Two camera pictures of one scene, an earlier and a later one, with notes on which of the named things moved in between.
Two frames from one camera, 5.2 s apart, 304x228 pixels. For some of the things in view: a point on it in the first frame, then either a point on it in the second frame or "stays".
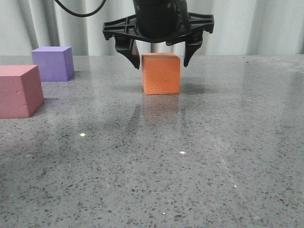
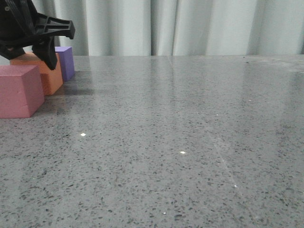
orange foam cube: [160, 73] → [52, 79]
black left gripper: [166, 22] → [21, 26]
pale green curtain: [240, 27] stays
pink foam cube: [21, 92] stays
